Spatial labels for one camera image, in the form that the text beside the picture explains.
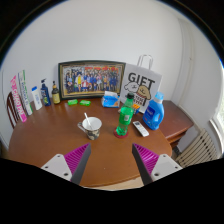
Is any dark blue pump bottle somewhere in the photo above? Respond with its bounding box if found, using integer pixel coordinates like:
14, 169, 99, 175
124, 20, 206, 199
41, 79, 51, 106

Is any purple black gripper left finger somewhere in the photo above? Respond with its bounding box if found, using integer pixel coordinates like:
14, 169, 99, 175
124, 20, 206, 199
42, 143, 91, 185

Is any camouflage mug with white inside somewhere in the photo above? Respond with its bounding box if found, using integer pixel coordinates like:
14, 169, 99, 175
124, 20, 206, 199
77, 117, 102, 140

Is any white lotion bottle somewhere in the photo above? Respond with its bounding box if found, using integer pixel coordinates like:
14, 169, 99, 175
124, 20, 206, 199
32, 86, 42, 110

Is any pink tall box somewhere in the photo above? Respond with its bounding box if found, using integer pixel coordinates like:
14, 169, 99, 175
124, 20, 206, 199
10, 76, 27, 123

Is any left green small packet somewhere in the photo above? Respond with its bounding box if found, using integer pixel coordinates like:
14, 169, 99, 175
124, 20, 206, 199
68, 99, 78, 106

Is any white remote control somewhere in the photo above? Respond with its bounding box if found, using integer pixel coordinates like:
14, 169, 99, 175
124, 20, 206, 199
133, 121, 149, 137

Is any red round coaster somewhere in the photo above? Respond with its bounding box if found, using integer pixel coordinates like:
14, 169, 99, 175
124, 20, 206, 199
113, 128, 129, 139

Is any blue detergent bottle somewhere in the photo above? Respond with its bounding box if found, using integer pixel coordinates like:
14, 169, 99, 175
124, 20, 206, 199
143, 92, 164, 130

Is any dark wooden chair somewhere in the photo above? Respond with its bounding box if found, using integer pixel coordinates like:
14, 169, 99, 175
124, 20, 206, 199
6, 93, 20, 128

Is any small orange snack box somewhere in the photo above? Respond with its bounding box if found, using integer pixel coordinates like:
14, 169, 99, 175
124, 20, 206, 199
133, 104, 140, 114

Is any right green small packet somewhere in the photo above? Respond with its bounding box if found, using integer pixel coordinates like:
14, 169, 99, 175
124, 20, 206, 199
80, 100, 91, 106

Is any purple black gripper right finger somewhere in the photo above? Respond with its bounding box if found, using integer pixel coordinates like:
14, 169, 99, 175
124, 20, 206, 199
132, 143, 182, 185

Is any green small packet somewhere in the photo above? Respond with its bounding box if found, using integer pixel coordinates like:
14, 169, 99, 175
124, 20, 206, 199
68, 99, 78, 106
80, 100, 91, 106

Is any white spoon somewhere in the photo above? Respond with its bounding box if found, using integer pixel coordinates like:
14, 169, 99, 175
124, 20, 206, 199
84, 112, 92, 130

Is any framed group photo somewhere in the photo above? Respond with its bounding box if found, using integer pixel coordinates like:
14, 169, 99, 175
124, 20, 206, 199
58, 60, 125, 99

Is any amber pump bottle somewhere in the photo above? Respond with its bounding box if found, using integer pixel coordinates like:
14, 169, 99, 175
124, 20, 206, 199
52, 81, 61, 104

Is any green plastic soda bottle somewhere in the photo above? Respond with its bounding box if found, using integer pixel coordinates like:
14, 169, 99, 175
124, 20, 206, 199
116, 93, 134, 135

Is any white blue tall box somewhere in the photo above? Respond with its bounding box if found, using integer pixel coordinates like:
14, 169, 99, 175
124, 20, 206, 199
18, 70, 33, 116

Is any blue tissue pack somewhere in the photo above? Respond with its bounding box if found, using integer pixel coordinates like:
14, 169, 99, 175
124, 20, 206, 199
101, 91, 120, 108

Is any white radiator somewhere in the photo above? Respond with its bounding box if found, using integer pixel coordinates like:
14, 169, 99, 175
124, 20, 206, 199
173, 128, 223, 168

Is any white gift paper bag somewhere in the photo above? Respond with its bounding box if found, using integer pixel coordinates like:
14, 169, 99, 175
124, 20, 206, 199
120, 54, 162, 113

